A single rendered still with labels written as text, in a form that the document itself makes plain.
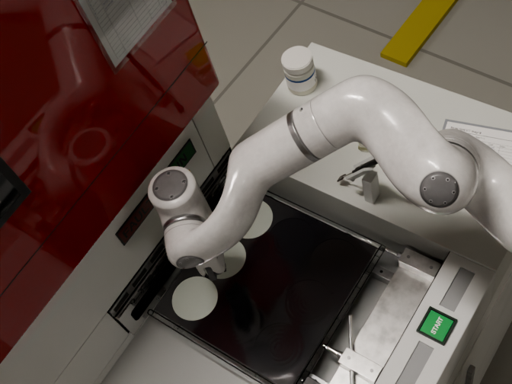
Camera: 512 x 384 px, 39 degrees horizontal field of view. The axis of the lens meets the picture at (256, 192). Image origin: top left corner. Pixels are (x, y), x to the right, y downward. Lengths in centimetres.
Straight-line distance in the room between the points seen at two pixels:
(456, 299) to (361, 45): 181
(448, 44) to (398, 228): 165
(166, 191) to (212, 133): 36
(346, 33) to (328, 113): 203
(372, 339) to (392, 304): 8
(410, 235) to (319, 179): 23
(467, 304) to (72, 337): 75
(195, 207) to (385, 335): 49
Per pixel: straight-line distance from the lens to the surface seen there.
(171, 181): 121
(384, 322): 148
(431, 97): 164
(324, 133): 110
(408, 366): 137
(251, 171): 115
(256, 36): 318
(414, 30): 306
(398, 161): 105
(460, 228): 147
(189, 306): 154
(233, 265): 155
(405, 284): 151
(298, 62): 162
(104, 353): 159
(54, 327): 141
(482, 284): 143
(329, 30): 314
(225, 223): 115
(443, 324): 139
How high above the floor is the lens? 226
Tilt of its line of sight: 57 degrees down
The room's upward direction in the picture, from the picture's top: 21 degrees counter-clockwise
